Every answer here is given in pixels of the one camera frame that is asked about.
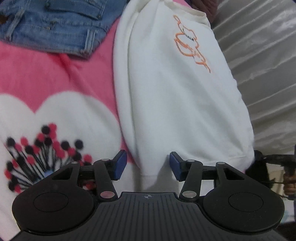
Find pink floral bed blanket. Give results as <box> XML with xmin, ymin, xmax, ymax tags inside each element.
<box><xmin>0</xmin><ymin>23</ymin><xmax>148</xmax><ymax>232</ymax></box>

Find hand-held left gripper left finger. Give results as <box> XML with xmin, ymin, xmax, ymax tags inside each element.
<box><xmin>50</xmin><ymin>150</ymin><xmax>128</xmax><ymax>200</ymax></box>

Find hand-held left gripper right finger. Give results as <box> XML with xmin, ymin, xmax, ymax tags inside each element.
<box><xmin>169</xmin><ymin>152</ymin><xmax>246</xmax><ymax>202</ymax></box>

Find person's right hand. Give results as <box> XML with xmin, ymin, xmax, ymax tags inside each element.
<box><xmin>284</xmin><ymin>174</ymin><xmax>296</xmax><ymax>200</ymax></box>

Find white sweatshirt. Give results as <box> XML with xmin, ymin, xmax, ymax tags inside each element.
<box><xmin>113</xmin><ymin>0</ymin><xmax>256</xmax><ymax>193</ymax></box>

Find grey curtain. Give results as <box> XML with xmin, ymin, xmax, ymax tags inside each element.
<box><xmin>208</xmin><ymin>0</ymin><xmax>296</xmax><ymax>163</ymax></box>

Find blue denim jeans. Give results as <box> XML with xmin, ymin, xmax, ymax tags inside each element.
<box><xmin>0</xmin><ymin>0</ymin><xmax>129</xmax><ymax>59</ymax></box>

